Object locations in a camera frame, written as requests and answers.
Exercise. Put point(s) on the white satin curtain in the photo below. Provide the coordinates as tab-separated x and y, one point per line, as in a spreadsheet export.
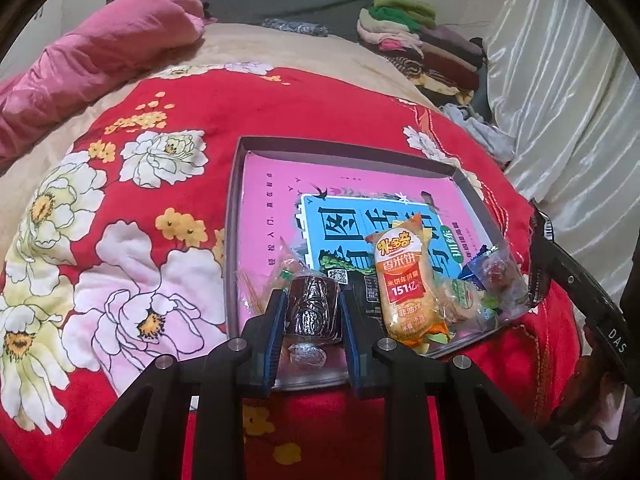
565	110

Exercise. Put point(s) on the blue cookie packet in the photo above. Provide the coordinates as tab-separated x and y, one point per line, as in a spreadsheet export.
472	265

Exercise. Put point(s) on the dark patterned cloth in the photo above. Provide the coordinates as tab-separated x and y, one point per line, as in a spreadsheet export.
295	27

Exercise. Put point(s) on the stack of folded clothes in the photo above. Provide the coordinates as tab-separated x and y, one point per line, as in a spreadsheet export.
425	50

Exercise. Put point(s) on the clear packet with brown pastry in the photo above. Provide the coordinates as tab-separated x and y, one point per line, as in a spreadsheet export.
502	280

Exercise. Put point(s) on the round rice cake packet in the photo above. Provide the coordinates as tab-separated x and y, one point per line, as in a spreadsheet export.
460	300

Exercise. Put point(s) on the pink and blue book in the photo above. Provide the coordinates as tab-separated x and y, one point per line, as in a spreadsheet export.
270	195

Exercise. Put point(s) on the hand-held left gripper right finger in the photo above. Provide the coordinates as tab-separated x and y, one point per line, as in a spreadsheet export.
354	360

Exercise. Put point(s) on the black and green snack packet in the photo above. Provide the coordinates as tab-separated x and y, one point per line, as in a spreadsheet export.
367	287

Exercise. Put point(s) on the person's right hand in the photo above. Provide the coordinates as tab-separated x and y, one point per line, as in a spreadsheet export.
600	400

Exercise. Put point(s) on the light blue crumpled cloth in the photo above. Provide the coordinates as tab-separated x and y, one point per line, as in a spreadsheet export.
480	130

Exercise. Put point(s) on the orange rice cracker packet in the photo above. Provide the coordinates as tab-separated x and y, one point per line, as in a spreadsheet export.
405	290

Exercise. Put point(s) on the dark cardboard box tray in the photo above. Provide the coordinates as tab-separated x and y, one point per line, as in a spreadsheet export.
350	152

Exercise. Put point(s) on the beige bed sheet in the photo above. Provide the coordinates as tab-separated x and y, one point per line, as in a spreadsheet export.
300	55

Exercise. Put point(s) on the clear silver candy packet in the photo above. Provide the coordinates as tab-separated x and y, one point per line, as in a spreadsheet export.
312	310

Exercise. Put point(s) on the pink pillow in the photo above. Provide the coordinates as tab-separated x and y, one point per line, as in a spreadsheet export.
100	60

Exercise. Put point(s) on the red floral blanket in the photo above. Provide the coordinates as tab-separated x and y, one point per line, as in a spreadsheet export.
150	170

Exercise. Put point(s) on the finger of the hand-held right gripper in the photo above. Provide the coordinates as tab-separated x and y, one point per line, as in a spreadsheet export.
542	250

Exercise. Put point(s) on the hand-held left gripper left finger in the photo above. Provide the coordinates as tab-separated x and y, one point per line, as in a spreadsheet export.
272	355

